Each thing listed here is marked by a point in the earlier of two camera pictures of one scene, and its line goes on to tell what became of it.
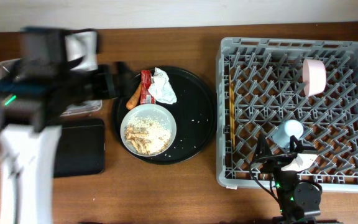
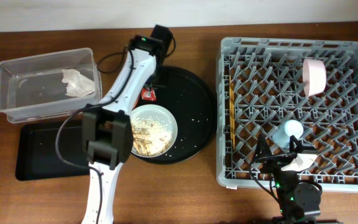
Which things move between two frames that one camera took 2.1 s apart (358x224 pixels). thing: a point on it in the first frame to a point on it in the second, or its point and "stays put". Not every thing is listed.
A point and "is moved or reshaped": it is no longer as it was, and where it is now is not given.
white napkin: x=160 y=88 is moved or reshaped
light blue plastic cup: x=283 y=131 stays put
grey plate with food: x=148 y=129 stays put
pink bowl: x=314 y=74 stays put
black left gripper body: x=79 y=86 to x=161 y=80
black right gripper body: x=280 y=178 stays put
